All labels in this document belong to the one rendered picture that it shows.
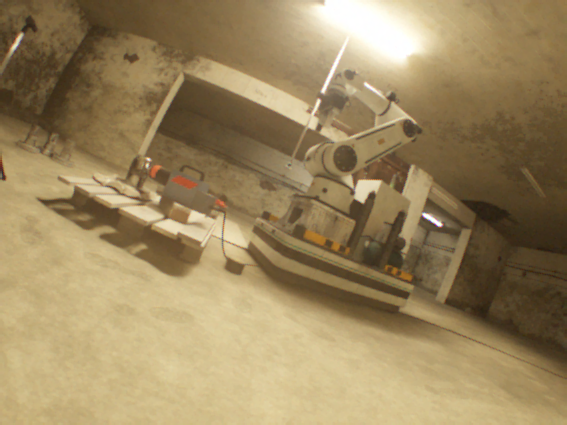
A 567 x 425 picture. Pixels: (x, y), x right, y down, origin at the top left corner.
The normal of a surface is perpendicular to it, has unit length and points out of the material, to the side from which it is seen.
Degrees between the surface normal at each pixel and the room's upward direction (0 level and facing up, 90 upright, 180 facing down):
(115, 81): 90
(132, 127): 90
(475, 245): 90
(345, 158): 90
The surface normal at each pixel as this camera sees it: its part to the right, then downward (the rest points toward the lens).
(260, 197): 0.20, 0.06
